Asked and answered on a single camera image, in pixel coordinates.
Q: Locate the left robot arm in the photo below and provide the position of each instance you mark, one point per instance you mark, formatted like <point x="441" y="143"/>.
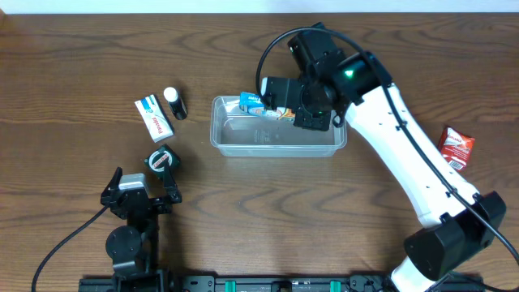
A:
<point x="133" y="247"/>

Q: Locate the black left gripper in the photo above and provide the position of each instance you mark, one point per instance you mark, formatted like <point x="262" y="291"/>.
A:
<point x="143" y="203"/>

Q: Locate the dark syrup bottle white cap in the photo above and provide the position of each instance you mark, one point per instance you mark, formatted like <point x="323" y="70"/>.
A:
<point x="175" y="103"/>

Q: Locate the green ointment box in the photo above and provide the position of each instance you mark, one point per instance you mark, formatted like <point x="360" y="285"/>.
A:
<point x="161" y="157"/>

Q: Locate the clear plastic container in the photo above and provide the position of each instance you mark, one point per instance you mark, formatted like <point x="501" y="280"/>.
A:
<point x="237" y="134"/>

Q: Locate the red Panadol sachet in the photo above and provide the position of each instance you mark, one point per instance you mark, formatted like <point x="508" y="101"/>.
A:
<point x="456" y="148"/>

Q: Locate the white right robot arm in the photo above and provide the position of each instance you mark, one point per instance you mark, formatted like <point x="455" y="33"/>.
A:
<point x="457" y="221"/>

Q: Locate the black mounting rail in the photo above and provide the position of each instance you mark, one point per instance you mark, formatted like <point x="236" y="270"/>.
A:
<point x="355" y="283"/>

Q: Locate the white Panadol box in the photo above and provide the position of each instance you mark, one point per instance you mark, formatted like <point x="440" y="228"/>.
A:
<point x="158" y="125"/>

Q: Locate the blue KoolFever box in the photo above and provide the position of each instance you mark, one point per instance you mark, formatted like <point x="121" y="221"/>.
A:
<point x="251" y="104"/>

